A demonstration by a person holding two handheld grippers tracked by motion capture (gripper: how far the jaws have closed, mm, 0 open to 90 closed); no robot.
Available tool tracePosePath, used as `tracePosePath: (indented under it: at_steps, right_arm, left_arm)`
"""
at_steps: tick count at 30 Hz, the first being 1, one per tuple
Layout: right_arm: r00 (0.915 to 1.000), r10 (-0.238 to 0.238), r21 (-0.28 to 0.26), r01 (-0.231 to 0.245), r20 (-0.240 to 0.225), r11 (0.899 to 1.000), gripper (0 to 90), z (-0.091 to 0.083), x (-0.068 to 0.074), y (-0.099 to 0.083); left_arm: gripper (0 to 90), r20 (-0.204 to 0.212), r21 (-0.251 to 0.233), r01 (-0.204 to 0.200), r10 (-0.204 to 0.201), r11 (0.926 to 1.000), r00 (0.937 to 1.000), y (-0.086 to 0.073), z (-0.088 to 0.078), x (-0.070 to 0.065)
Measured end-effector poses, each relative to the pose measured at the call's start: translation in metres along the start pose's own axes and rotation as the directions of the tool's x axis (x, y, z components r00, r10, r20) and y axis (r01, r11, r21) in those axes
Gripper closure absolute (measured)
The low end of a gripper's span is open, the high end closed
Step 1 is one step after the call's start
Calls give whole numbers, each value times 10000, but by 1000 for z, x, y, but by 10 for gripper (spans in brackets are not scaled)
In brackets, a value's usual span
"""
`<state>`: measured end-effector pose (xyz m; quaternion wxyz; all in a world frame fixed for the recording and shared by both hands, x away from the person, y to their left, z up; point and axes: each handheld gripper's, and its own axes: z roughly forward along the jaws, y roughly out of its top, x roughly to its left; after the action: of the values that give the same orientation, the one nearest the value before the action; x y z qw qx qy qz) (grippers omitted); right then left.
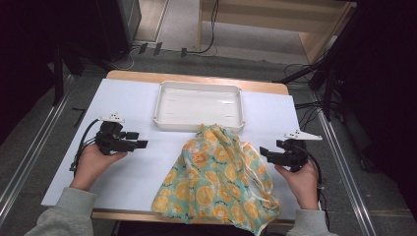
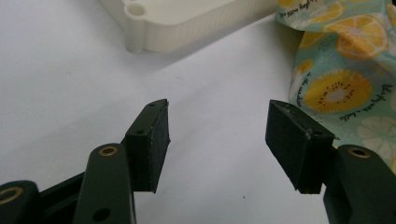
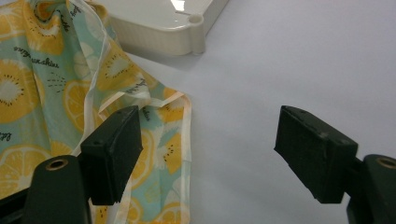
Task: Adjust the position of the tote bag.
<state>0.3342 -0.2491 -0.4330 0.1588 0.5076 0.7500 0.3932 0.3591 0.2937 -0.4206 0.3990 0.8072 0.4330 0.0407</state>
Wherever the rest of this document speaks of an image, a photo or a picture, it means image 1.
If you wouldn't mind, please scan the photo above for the hand-held gripper black cable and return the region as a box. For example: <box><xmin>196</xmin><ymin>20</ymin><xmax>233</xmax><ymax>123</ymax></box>
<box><xmin>294</xmin><ymin>144</ymin><xmax>330</xmax><ymax>230</ymax></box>
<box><xmin>68</xmin><ymin>118</ymin><xmax>101</xmax><ymax>173</ymax></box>

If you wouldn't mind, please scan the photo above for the white floor cable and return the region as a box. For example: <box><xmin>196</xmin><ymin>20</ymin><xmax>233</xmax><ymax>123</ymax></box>
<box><xmin>109</xmin><ymin>45</ymin><xmax>142</xmax><ymax>72</ymax></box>

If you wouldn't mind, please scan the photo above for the white table cover sheet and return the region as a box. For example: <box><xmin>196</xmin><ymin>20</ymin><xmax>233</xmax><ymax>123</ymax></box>
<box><xmin>41</xmin><ymin>78</ymin><xmax>325</xmax><ymax>224</ymax></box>

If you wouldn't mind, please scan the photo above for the person's right hand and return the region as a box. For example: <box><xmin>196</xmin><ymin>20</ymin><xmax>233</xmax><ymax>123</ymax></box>
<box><xmin>274</xmin><ymin>160</ymin><xmax>320</xmax><ymax>210</ymax></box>

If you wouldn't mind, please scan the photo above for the black hanging cable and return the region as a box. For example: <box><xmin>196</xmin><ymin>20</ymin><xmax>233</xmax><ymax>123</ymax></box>
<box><xmin>188</xmin><ymin>0</ymin><xmax>220</xmax><ymax>55</ymax></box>

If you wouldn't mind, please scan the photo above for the person's left hand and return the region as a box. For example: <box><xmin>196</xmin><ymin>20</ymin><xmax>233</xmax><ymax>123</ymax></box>
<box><xmin>69</xmin><ymin>143</ymin><xmax>128</xmax><ymax>192</ymax></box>

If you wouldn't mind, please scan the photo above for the right hand-held gripper black cable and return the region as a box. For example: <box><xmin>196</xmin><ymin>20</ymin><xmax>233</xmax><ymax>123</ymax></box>
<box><xmin>294</xmin><ymin>144</ymin><xmax>330</xmax><ymax>230</ymax></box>

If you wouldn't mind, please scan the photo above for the white plastic tray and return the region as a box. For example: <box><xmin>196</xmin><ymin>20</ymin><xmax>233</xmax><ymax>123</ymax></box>
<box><xmin>152</xmin><ymin>81</ymin><xmax>246</xmax><ymax>133</ymax></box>

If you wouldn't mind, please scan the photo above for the orange-print green cloth bag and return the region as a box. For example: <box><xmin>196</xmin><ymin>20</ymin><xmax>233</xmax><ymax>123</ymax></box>
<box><xmin>151</xmin><ymin>123</ymin><xmax>282</xmax><ymax>236</ymax></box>

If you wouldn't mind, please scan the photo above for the bundle of black floor cables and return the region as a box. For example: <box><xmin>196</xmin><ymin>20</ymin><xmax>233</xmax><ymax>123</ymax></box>
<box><xmin>283</xmin><ymin>63</ymin><xmax>338</xmax><ymax>132</ymax></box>

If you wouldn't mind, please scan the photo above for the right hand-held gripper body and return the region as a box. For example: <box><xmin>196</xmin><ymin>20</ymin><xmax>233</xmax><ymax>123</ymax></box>
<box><xmin>277</xmin><ymin>130</ymin><xmax>324</xmax><ymax>173</ymax></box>

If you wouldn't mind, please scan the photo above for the light wooden desk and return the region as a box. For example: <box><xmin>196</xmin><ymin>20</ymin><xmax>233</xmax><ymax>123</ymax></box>
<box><xmin>196</xmin><ymin>0</ymin><xmax>357</xmax><ymax>65</ymax></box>

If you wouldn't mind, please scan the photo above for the person's dark-clothed lap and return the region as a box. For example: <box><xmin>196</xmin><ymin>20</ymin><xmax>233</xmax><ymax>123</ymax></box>
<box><xmin>112</xmin><ymin>220</ymin><xmax>260</xmax><ymax>236</ymax></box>

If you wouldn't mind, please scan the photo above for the dark cabinet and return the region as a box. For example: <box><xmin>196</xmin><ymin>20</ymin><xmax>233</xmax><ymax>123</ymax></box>
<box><xmin>94</xmin><ymin>0</ymin><xmax>143</xmax><ymax>62</ymax></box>

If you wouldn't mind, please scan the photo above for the black metal stand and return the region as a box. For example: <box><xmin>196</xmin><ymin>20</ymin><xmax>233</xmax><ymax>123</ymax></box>
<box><xmin>52</xmin><ymin>38</ymin><xmax>87</xmax><ymax>106</ymax></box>

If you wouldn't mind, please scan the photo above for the black tripod stand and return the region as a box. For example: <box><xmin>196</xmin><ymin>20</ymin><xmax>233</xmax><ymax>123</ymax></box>
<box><xmin>274</xmin><ymin>0</ymin><xmax>362</xmax><ymax>122</ymax></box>

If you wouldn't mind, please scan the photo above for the metal floor rail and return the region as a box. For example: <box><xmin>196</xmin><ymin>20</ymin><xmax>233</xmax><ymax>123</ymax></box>
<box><xmin>309</xmin><ymin>91</ymin><xmax>378</xmax><ymax>236</ymax></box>
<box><xmin>0</xmin><ymin>75</ymin><xmax>75</xmax><ymax>217</ymax></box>

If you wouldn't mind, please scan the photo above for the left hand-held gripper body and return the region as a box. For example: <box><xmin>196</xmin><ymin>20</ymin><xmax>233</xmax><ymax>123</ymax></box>
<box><xmin>95</xmin><ymin>112</ymin><xmax>128</xmax><ymax>155</ymax></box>

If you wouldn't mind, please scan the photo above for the left hand-held gripper black cable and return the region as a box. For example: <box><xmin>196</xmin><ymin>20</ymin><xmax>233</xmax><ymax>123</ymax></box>
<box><xmin>68</xmin><ymin>118</ymin><xmax>101</xmax><ymax>173</ymax></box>

